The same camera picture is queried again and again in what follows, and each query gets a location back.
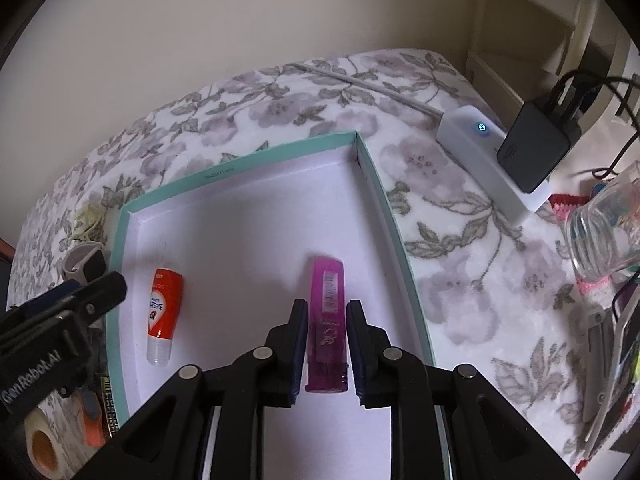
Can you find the white power strip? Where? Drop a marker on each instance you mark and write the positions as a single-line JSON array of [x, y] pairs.
[[475, 160]]

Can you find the purple lighter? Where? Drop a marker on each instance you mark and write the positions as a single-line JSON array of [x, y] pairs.
[[327, 310]]

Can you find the teal cardboard box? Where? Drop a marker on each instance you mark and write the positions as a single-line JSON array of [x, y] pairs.
[[240, 220]]

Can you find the beige tape roll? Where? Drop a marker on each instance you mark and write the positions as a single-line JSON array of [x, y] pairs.
[[40, 455]]

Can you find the black yellow striped object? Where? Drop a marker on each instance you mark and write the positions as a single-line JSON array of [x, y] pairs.
[[107, 402]]

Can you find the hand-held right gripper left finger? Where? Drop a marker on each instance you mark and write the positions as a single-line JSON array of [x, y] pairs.
[[300, 332]]

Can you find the cream hair claw clip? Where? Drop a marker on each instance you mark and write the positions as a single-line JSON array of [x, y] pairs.
[[87, 222]]

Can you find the floral blanket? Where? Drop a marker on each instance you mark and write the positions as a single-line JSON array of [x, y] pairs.
[[450, 285]]

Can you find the orange utility knife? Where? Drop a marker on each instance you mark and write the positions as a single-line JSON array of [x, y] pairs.
[[92, 425]]

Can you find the clear glass jar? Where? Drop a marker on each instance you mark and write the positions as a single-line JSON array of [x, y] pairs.
[[595, 240]]

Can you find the red and white glue stick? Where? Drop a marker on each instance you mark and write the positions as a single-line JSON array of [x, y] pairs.
[[162, 305]]

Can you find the white adapter with black hole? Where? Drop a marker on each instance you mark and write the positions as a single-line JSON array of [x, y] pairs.
[[80, 262]]

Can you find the black charger adapter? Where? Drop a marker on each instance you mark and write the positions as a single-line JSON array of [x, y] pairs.
[[532, 145]]

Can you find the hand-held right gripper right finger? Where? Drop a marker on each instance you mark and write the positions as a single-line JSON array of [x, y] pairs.
[[354, 340]]

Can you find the pink crochet coaster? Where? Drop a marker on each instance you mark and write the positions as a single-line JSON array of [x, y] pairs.
[[562, 205]]

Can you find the silver multi-tool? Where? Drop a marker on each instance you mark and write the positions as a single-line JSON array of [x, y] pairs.
[[597, 350]]

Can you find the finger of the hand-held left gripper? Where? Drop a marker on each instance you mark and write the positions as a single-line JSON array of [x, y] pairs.
[[100, 290], [50, 294]]

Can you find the white shelf unit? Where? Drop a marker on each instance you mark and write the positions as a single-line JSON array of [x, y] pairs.
[[525, 20]]

